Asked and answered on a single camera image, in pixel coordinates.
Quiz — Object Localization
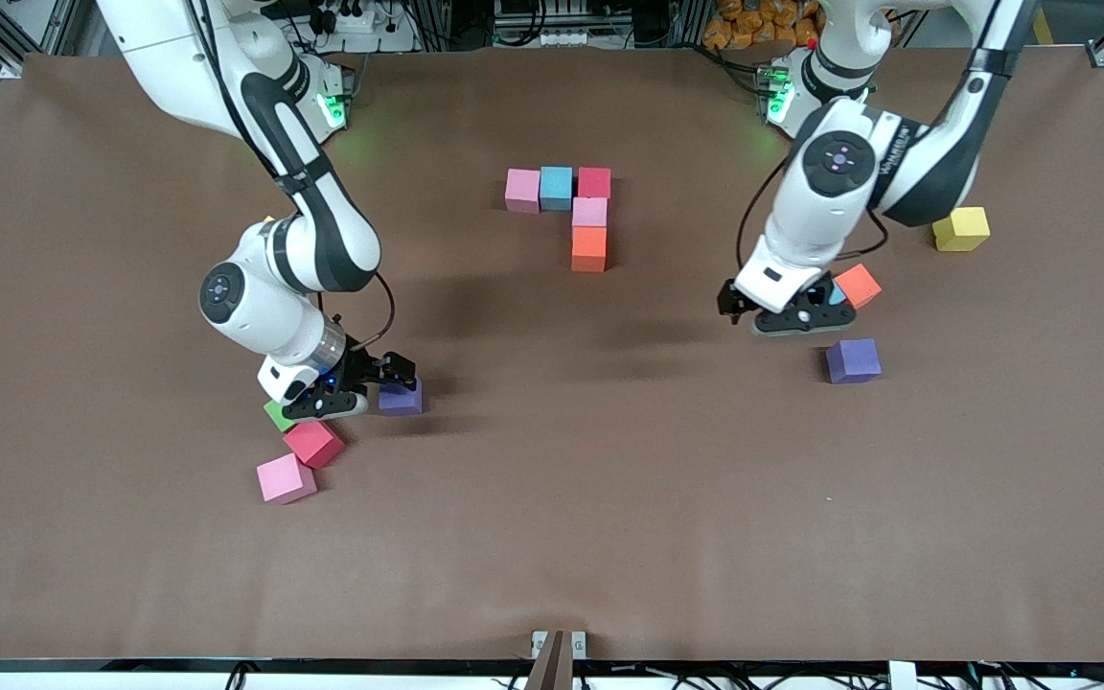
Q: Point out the purple foam cube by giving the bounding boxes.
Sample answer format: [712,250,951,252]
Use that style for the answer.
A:
[825,338,883,385]
[377,376,425,417]

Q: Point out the orange foam cube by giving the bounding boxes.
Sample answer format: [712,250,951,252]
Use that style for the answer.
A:
[571,226,609,274]
[835,264,883,311]

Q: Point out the large table cover sheet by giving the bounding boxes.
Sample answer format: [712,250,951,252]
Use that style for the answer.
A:
[0,46,1104,664]

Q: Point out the orange lumpy bag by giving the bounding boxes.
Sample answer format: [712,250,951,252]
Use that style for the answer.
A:
[702,0,826,51]

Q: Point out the grey electronics rack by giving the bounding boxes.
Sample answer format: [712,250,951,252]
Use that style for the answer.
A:
[493,0,591,49]

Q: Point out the white power strip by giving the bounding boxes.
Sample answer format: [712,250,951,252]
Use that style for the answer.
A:
[308,0,419,54]

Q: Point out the small white bracket plates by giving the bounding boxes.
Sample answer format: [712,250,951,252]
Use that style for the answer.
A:
[531,630,588,661]

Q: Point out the brown camera mount post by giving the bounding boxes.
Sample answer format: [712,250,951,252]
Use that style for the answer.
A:
[523,630,567,690]

